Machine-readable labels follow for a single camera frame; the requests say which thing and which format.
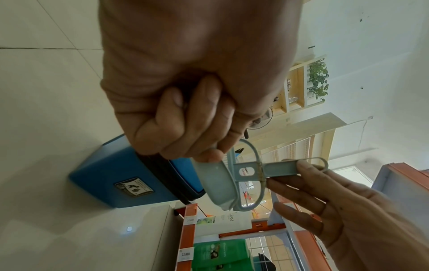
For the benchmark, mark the person's left hand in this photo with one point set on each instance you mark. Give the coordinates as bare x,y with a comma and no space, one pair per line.
201,53

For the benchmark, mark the person's right hand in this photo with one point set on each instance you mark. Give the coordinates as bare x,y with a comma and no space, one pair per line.
368,225

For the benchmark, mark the light blue small brush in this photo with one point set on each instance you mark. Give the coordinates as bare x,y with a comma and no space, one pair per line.
281,169

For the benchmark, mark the light blue plastic dustpan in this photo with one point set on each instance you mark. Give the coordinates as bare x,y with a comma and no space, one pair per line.
214,182

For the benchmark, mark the blue trash bin black rim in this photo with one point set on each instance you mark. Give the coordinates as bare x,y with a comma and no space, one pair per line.
107,174

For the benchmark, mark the beige tiled floor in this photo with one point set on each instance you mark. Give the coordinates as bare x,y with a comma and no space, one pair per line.
50,105

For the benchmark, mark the standing electric fan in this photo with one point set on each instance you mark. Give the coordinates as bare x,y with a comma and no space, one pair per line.
261,121

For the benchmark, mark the white table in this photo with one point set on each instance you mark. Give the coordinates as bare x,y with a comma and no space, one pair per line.
301,127

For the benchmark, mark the green hanging plant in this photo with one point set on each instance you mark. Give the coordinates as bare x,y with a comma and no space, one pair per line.
318,79

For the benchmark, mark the store shelf with red edge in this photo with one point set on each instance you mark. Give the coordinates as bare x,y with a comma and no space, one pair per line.
189,238

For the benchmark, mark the row of white price labels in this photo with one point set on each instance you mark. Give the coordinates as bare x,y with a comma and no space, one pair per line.
185,255

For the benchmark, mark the wooden wall shelf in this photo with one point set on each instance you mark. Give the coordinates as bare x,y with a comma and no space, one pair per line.
296,84

